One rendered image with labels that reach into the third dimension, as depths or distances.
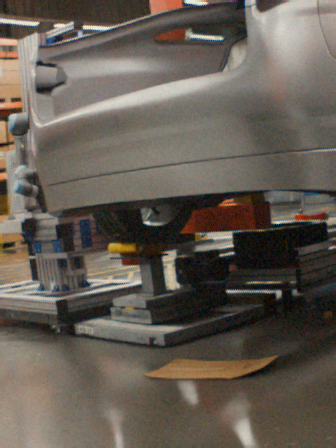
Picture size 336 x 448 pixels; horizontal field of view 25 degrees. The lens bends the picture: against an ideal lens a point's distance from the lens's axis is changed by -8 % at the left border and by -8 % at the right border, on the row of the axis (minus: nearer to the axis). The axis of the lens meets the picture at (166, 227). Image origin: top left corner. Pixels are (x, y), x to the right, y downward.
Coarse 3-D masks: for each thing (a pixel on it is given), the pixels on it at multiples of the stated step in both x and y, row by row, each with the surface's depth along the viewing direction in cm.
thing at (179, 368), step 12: (180, 360) 362; (192, 360) 360; (252, 360) 343; (264, 360) 334; (156, 372) 345; (168, 372) 343; (180, 372) 341; (192, 372) 338; (204, 372) 335; (216, 372) 331; (228, 372) 327; (240, 372) 325
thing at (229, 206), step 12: (228, 204) 476; (240, 204) 468; (252, 204) 461; (264, 204) 468; (204, 216) 492; (216, 216) 484; (228, 216) 477; (240, 216) 469; (252, 216) 462; (264, 216) 468; (204, 228) 493; (216, 228) 486; (228, 228) 478; (240, 228) 470; (252, 228) 463
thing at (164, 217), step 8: (152, 208) 473; (160, 208) 477; (168, 208) 471; (176, 208) 465; (136, 216) 466; (152, 216) 475; (160, 216) 470; (168, 216) 464; (176, 216) 459; (144, 224) 443; (152, 224) 464; (160, 224) 457; (168, 224) 455
